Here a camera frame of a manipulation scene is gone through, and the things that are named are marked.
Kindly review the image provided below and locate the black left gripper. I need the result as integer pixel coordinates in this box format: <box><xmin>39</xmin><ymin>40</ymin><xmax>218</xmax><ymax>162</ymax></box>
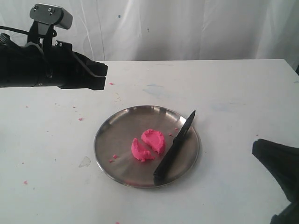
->
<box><xmin>35</xmin><ymin>41</ymin><xmax>108</xmax><ymax>91</ymax></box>

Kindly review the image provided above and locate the black knife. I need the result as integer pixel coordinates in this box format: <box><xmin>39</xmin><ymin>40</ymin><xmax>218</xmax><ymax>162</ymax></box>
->
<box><xmin>153</xmin><ymin>110</ymin><xmax>196</xmax><ymax>181</ymax></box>

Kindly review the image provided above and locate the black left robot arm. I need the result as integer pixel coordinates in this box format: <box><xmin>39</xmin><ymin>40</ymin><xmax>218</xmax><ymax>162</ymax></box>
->
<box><xmin>0</xmin><ymin>33</ymin><xmax>108</xmax><ymax>91</ymax></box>

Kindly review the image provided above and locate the white backdrop curtain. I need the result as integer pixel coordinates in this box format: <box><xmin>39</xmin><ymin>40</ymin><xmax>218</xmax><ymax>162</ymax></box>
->
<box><xmin>0</xmin><ymin>0</ymin><xmax>299</xmax><ymax>62</ymax></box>

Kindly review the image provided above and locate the round steel plate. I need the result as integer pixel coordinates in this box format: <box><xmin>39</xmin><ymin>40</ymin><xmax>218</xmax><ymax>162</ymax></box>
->
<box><xmin>94</xmin><ymin>105</ymin><xmax>201</xmax><ymax>189</ymax></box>

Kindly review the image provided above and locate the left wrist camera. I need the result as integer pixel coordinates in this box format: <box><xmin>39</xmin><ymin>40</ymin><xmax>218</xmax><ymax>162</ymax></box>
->
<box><xmin>29</xmin><ymin>3</ymin><xmax>73</xmax><ymax>30</ymax></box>

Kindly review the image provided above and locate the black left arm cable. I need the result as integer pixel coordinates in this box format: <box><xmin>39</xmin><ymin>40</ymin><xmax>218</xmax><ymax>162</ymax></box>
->
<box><xmin>0</xmin><ymin>25</ymin><xmax>31</xmax><ymax>35</ymax></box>

